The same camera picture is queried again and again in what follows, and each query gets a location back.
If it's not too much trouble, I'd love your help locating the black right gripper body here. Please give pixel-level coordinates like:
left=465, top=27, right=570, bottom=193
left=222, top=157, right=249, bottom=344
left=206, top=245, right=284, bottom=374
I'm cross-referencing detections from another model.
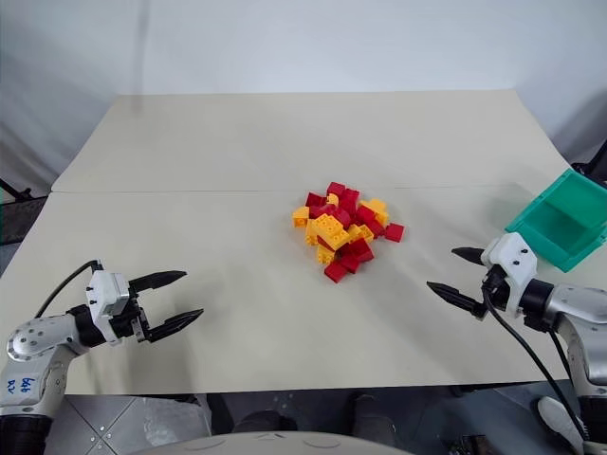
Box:
left=479, top=265, right=511, bottom=319

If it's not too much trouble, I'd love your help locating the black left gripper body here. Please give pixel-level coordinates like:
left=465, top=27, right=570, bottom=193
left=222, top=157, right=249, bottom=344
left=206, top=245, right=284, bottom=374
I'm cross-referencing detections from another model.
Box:
left=109, top=279, right=154, bottom=345

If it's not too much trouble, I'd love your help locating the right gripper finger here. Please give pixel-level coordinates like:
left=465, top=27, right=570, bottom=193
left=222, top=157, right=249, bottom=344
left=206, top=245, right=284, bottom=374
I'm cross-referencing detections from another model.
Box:
left=451, top=246, right=486, bottom=267
left=426, top=281, right=487, bottom=319

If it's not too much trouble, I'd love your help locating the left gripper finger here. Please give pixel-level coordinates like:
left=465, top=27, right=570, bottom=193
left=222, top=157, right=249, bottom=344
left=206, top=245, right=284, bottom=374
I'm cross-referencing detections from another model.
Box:
left=145, top=308, right=206, bottom=344
left=129, top=270, right=189, bottom=293

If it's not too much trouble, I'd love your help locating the green plastic bin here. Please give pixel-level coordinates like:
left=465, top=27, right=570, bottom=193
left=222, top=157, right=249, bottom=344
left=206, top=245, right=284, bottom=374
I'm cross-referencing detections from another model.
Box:
left=504, top=169, right=607, bottom=274

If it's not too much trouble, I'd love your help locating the dark rounded shape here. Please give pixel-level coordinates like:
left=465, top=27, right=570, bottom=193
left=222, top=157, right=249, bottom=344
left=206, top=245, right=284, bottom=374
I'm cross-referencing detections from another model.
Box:
left=347, top=391, right=395, bottom=435
left=230, top=409, right=286, bottom=435

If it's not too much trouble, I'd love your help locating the large yellow plastic building brick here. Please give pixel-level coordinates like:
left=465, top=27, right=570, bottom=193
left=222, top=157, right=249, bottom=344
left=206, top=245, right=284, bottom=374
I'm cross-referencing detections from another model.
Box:
left=306, top=213, right=351, bottom=251

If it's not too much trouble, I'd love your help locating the white rounded shell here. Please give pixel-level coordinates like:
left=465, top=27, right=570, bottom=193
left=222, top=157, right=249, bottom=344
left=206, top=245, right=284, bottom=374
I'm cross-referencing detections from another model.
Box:
left=537, top=395, right=585, bottom=454

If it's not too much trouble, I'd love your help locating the dark metal mesh panel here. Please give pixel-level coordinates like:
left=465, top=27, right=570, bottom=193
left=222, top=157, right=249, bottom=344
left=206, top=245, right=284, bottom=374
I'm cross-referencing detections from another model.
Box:
left=0, top=194, right=49, bottom=247

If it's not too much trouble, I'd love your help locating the beige curved robot body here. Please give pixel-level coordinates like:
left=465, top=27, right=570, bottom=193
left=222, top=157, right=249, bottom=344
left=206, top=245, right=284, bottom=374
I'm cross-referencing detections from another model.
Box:
left=159, top=428, right=419, bottom=455

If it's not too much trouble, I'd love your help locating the black stand leg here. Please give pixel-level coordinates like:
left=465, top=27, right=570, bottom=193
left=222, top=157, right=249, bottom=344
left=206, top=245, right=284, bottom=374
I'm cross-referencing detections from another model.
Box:
left=0, top=177, right=34, bottom=201

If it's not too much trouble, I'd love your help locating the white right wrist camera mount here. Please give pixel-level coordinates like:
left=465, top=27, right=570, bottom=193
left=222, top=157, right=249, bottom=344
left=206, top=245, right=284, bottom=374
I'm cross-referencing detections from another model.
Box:
left=480, top=232, right=540, bottom=315

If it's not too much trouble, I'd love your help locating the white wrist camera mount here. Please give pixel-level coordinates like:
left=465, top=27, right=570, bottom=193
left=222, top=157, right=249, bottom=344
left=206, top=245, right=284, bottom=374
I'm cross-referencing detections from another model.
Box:
left=85, top=259, right=132, bottom=343
left=480, top=232, right=540, bottom=315

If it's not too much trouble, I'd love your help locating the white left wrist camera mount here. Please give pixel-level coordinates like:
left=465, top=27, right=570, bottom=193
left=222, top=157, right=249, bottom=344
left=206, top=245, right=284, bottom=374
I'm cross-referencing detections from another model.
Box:
left=85, top=259, right=132, bottom=343

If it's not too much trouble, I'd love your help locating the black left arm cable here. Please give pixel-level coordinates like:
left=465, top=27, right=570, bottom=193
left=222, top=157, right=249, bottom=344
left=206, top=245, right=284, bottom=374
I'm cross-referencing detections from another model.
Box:
left=34, top=260, right=101, bottom=319

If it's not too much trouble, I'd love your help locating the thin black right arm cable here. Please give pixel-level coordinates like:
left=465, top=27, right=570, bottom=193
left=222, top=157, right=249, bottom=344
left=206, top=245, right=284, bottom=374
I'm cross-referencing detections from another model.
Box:
left=547, top=327, right=585, bottom=428

